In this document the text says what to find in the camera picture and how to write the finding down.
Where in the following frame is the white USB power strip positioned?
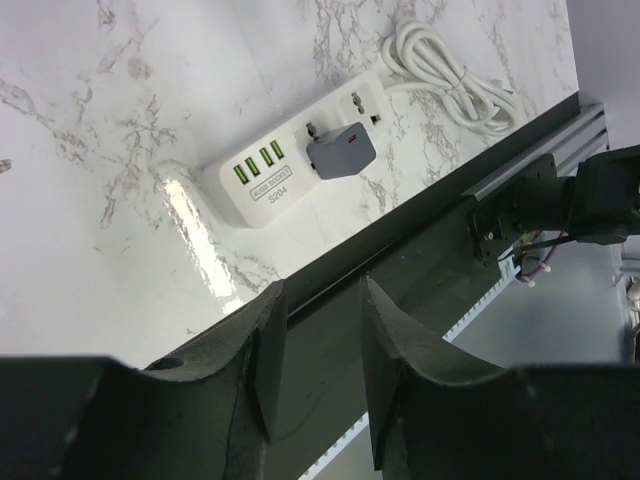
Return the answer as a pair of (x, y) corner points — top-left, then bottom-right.
(202, 71), (391, 229)

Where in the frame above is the white coiled power cable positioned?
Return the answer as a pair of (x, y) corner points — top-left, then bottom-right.
(381, 18), (521, 134)

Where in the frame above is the grey cube charger plug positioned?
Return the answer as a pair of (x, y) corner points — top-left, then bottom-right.
(306, 122), (377, 180)

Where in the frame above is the aluminium frame rail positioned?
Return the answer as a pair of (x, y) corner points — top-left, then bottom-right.
(463, 103), (609, 200)

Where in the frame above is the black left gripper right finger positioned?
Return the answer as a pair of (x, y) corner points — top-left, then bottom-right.
(360, 278), (639, 479)

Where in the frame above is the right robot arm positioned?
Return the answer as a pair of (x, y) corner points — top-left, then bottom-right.
(468, 146), (639, 264)

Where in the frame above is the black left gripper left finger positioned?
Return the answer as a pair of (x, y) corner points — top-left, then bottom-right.
(1, 282), (287, 479)

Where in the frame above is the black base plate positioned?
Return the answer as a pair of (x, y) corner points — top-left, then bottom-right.
(264, 95), (581, 479)

